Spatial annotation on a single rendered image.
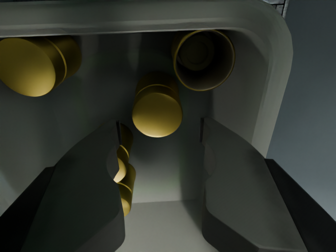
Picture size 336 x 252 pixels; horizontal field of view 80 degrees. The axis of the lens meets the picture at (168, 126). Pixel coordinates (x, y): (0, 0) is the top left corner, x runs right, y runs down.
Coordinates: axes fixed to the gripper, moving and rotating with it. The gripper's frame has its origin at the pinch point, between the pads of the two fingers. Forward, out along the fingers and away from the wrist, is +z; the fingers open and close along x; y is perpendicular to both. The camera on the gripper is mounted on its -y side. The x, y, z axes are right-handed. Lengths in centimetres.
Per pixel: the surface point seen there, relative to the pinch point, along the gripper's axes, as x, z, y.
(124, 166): -2.8, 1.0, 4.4
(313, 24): 12.9, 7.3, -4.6
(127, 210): -3.2, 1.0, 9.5
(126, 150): -2.8, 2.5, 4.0
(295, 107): 13.8, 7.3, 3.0
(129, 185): -3.1, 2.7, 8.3
